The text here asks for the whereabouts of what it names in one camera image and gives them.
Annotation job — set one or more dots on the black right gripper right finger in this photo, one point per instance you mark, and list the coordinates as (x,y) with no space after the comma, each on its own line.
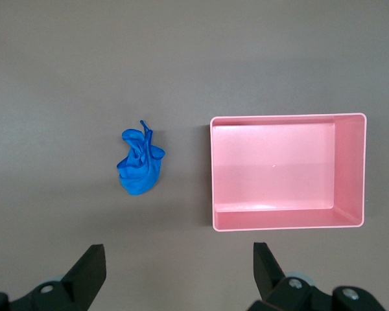
(269,275)

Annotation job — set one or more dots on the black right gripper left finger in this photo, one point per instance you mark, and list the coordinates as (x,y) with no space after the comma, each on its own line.
(84,275)

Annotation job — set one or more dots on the crumpled blue nitrile glove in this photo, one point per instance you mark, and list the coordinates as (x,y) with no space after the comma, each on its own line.
(139,171)

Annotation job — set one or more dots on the pink plastic bin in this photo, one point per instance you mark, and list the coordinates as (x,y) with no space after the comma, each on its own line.
(272,168)

